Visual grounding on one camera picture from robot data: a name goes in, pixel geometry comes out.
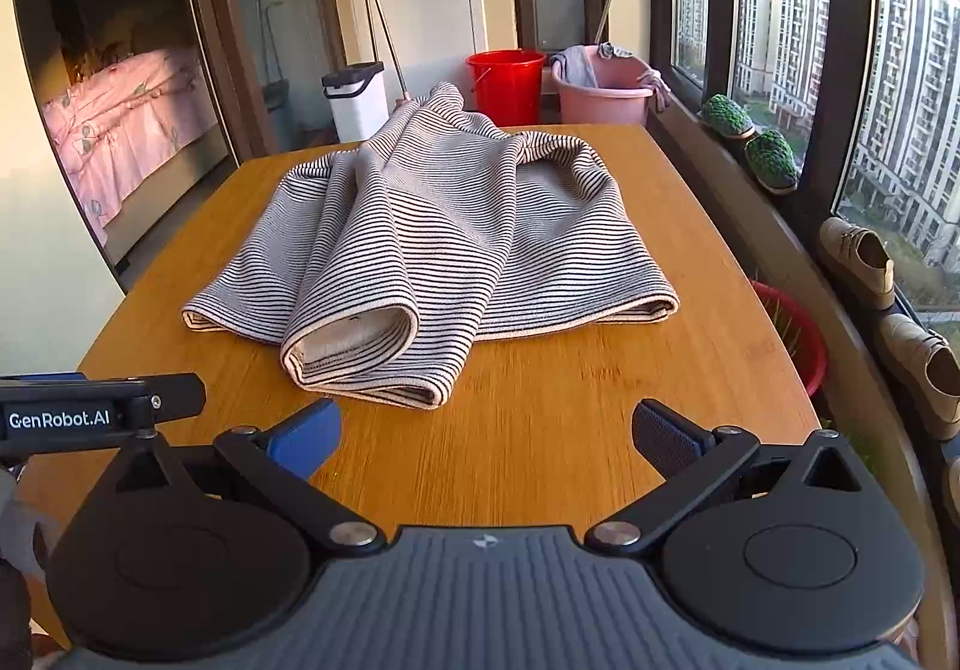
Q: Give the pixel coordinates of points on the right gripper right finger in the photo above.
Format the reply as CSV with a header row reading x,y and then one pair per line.
x,y
788,549

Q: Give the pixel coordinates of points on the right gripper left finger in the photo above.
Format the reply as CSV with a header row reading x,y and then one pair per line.
x,y
194,549

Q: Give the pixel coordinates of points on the striped grey knit garment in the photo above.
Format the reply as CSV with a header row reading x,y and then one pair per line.
x,y
374,271

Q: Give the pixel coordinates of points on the left gloved hand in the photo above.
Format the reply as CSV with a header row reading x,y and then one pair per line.
x,y
25,534

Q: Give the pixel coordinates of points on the red basket with grass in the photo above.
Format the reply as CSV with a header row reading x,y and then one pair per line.
x,y
799,335

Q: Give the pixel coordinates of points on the beige shoe near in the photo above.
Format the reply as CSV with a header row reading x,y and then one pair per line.
x,y
924,363

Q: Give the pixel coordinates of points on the beige shoe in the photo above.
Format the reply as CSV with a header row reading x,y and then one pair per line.
x,y
924,363
859,259

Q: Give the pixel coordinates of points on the beige shoe far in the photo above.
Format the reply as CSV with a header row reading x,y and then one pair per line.
x,y
859,259

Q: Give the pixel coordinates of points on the bed with pink cover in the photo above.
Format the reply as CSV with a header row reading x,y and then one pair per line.
x,y
123,124

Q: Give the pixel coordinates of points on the green shoe near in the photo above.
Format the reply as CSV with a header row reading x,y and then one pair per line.
x,y
771,159

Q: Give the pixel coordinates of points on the green shoe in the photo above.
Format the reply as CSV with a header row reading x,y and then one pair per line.
x,y
726,118
771,159

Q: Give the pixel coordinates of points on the green shoe far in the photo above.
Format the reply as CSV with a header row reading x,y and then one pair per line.
x,y
726,118

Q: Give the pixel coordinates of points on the white bin black lid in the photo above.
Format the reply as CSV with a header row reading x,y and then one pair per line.
x,y
358,100

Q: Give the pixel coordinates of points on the pink dustpan with broom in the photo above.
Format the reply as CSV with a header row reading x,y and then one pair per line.
x,y
404,97

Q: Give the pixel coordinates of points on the pink plastic basin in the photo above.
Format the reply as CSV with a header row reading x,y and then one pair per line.
x,y
629,90

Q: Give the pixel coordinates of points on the grey cloth on basin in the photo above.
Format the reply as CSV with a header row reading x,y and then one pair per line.
x,y
575,66

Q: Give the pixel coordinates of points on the red plastic bucket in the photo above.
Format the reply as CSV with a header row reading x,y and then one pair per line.
x,y
507,85

